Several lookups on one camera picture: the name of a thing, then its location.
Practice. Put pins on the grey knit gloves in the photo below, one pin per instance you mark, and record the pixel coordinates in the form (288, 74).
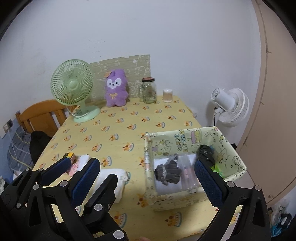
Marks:
(169, 172)

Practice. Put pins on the cartoon tissue box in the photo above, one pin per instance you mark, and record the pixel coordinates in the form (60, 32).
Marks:
(71, 156)

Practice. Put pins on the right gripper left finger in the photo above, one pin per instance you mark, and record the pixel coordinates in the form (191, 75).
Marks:
(62, 221)

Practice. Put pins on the purple plush bunny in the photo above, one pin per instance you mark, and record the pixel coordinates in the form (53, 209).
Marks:
(116, 88)

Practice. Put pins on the pink tissue pack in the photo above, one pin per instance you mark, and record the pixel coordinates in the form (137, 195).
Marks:
(73, 169)

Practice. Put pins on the white cotton pad pack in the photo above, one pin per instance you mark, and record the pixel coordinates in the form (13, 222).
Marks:
(82, 161)

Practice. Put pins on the black clothing on chair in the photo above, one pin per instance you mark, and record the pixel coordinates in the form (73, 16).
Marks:
(39, 141)

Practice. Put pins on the black plastic bag bundle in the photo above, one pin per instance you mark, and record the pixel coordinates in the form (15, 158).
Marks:
(205, 153)

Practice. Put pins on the clear zip bag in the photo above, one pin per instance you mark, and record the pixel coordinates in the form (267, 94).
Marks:
(188, 178)

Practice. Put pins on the beige door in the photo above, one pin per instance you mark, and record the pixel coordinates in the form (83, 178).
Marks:
(267, 146)

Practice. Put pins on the cotton swab container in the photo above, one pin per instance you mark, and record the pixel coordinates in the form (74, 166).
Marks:
(167, 95)

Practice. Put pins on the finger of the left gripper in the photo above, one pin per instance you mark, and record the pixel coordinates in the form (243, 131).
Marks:
(55, 171)
(22, 207)

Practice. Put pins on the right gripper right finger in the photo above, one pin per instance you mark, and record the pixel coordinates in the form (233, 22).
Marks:
(253, 222)

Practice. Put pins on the beige patterned board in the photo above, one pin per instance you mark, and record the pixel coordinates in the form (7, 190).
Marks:
(136, 67)

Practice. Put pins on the wooden chair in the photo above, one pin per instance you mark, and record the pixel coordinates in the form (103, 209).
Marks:
(39, 117)

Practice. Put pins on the white standing fan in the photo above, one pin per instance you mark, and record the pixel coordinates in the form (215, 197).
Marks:
(232, 106)

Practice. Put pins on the yellow cake print tablecloth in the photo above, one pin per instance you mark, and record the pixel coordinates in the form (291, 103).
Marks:
(116, 138)

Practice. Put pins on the glass jar with lid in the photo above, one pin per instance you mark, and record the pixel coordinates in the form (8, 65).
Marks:
(148, 90)

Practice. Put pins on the patterned fabric storage box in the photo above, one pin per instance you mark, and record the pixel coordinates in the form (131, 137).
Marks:
(158, 147)

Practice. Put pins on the wall power outlet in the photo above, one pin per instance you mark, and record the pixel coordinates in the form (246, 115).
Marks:
(8, 126)

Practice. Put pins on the plaid grey pillow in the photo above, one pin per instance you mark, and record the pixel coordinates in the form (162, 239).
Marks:
(19, 157)

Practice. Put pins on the green desk fan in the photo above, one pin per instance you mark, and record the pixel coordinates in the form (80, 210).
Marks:
(71, 84)

